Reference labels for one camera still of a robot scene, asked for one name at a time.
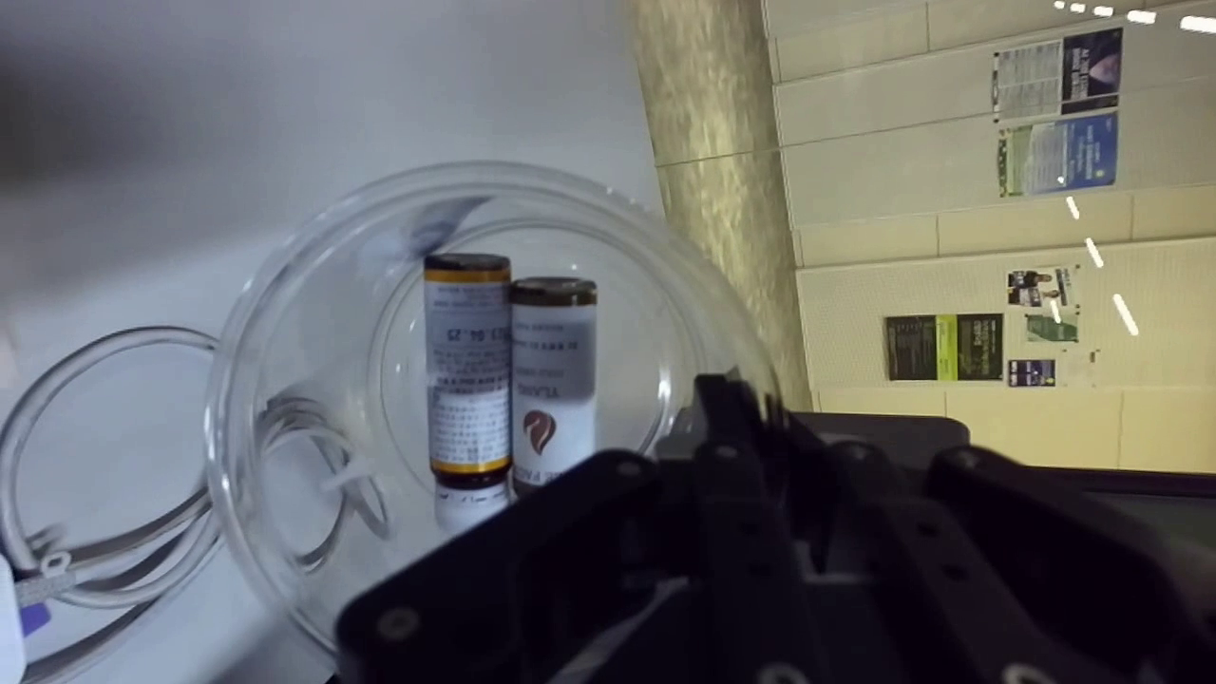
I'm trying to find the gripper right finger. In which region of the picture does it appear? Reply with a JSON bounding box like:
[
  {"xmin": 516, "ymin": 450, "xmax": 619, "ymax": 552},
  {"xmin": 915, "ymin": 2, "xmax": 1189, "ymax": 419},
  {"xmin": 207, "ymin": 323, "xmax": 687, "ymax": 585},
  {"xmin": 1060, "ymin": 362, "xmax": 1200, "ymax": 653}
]
[{"xmin": 819, "ymin": 442, "xmax": 1216, "ymax": 684}]

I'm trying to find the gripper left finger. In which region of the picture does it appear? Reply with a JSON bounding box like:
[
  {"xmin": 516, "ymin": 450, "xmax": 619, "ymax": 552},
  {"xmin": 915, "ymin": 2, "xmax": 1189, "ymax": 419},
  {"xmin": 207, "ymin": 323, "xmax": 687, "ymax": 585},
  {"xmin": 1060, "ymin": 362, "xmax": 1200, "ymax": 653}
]
[{"xmin": 332, "ymin": 373, "xmax": 839, "ymax": 684}]

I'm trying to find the cluster of small wall notices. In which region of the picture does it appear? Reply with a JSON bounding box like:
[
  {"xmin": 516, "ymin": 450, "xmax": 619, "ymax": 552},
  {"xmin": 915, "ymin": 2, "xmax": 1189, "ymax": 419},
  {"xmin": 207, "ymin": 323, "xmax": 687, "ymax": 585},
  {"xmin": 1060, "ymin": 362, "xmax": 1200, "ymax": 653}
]
[{"xmin": 1005, "ymin": 267, "xmax": 1082, "ymax": 390}]

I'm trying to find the white plug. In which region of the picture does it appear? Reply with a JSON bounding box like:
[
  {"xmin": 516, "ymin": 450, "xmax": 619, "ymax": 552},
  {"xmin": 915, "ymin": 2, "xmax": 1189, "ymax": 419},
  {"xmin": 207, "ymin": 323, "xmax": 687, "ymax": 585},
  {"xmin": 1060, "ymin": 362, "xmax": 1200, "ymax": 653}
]
[{"xmin": 0, "ymin": 559, "xmax": 50, "ymax": 684}]

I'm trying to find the pair of wall posters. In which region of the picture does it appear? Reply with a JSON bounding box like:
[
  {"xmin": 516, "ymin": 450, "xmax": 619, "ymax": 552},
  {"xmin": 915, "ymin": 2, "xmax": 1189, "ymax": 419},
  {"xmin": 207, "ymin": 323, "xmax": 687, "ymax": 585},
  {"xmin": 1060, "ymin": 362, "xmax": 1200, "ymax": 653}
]
[{"xmin": 991, "ymin": 28, "xmax": 1126, "ymax": 200}]

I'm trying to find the brown bottle with white label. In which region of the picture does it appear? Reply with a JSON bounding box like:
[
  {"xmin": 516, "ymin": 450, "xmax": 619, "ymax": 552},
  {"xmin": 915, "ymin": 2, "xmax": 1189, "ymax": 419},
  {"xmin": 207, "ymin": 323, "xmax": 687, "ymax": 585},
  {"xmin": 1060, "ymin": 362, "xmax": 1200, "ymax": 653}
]
[{"xmin": 508, "ymin": 276, "xmax": 600, "ymax": 497}]

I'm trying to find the brown bottle with yellow bands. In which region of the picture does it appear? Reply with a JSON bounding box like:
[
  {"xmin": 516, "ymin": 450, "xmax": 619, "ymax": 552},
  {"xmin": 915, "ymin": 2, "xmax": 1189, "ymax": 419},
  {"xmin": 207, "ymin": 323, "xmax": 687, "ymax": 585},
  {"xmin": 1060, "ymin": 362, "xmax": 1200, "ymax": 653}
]
[{"xmin": 423, "ymin": 254, "xmax": 515, "ymax": 533}]

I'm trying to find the coil of white cable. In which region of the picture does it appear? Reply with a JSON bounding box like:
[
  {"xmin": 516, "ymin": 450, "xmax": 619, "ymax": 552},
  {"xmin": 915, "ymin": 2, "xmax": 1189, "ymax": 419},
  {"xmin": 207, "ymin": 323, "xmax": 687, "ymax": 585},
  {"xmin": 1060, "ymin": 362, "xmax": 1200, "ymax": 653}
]
[{"xmin": 0, "ymin": 327, "xmax": 392, "ymax": 684}]

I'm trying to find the dark green wall poster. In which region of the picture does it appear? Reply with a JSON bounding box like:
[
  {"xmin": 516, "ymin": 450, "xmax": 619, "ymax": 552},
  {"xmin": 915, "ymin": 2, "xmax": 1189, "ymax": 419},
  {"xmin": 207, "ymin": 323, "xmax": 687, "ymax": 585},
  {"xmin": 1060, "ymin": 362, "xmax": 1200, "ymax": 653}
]
[{"xmin": 883, "ymin": 313, "xmax": 1006, "ymax": 384}]

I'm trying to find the clear glass bowl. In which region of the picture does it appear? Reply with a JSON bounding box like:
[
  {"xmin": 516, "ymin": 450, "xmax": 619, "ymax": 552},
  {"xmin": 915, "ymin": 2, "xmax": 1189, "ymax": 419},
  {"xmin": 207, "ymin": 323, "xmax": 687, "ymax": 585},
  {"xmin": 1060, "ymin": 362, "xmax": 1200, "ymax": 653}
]
[{"xmin": 204, "ymin": 161, "xmax": 791, "ymax": 658}]

